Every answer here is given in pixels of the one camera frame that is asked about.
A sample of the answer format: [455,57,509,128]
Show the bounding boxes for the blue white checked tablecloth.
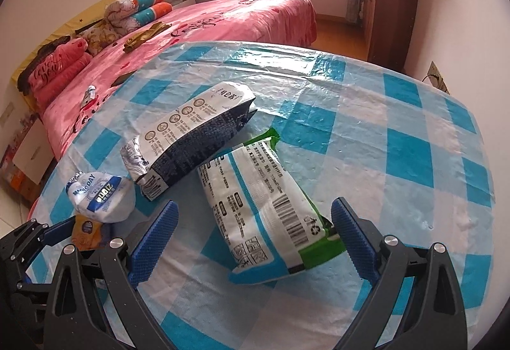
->
[27,40,497,350]

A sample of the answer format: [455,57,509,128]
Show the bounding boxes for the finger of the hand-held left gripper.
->
[38,217,78,249]

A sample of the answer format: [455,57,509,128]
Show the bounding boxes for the brown wooden cabinet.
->
[356,0,421,70]

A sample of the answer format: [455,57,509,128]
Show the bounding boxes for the white blue plastic bag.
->
[65,171,137,224]

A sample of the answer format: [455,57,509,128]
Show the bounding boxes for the orange blue snack packet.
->
[72,215,104,251]

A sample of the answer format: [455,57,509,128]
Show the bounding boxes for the white green printed bag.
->
[197,127,347,286]

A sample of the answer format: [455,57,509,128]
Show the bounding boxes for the gold cloth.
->
[123,21,171,54]

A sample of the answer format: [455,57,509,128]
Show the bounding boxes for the pink printed bed blanket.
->
[38,0,317,160]

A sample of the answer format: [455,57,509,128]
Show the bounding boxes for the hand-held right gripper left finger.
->
[42,200,180,350]

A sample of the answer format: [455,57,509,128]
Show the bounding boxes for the yellow floral pillow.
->
[85,21,124,56]

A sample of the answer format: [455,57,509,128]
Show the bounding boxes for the yellow headboard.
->
[10,0,140,104]

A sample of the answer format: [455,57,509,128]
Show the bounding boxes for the pink folded lettered blanket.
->
[18,35,93,112]

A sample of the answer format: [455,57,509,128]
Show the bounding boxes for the dark blue silver bag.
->
[120,81,258,203]

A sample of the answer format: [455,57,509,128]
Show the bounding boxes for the wall socket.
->
[422,61,451,95]

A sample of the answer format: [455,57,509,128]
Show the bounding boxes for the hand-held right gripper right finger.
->
[330,196,469,350]

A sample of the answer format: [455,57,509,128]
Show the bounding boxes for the white cardboard box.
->
[12,123,54,185]

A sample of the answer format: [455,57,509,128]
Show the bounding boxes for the pink floral folded quilt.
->
[104,0,140,32]

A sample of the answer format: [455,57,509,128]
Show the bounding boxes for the black phone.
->
[112,71,136,87]

